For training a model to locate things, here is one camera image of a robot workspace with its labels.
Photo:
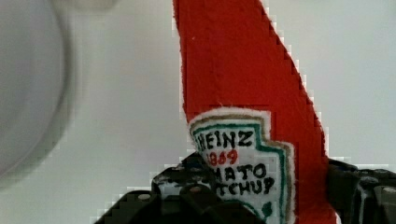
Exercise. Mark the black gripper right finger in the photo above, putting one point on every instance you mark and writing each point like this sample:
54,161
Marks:
361,196

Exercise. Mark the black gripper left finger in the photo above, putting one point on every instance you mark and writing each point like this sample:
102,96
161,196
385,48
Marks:
179,195

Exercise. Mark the red plush ketchup bottle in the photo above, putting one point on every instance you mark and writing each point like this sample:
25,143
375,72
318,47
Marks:
248,113

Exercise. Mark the lilac round plate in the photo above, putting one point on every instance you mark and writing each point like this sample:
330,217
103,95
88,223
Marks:
33,70

